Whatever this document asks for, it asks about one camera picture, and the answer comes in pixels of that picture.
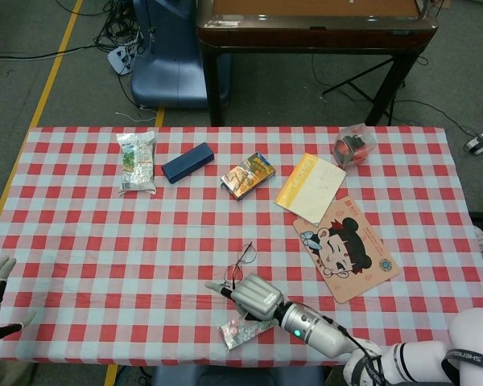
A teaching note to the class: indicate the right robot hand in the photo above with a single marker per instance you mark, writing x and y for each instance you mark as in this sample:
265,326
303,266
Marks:
257,297

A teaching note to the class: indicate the thin metal frame eyeglasses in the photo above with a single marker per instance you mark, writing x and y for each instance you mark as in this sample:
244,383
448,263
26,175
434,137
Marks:
248,255

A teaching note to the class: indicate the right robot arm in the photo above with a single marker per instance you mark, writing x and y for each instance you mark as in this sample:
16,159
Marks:
326,333

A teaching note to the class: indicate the dark blue glasses case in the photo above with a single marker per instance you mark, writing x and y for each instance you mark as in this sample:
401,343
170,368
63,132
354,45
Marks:
187,163

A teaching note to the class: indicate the long floral print box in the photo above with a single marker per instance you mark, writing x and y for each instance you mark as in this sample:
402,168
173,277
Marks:
237,333

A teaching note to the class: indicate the cartoon face mouse pad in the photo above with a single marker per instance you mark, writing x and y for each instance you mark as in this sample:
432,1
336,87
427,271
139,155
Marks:
346,253

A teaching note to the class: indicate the orange yellow carton box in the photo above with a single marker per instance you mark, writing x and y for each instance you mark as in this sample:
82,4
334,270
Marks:
247,176

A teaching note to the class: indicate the yellow white booklet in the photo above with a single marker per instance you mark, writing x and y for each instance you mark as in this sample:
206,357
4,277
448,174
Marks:
312,187

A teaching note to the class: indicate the red white checkered tablecloth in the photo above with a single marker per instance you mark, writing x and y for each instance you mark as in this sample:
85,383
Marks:
125,261

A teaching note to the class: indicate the small clear bag red item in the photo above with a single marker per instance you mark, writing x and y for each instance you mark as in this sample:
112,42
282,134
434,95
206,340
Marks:
352,149

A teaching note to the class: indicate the silver green snack bag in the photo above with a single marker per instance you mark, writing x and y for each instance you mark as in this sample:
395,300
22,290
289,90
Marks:
137,165

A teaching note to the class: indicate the blue plastic chair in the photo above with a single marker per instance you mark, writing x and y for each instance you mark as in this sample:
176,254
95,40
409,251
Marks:
169,68

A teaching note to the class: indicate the dark wood mahjong table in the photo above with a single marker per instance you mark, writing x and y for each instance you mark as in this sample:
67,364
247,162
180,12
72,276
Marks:
314,34

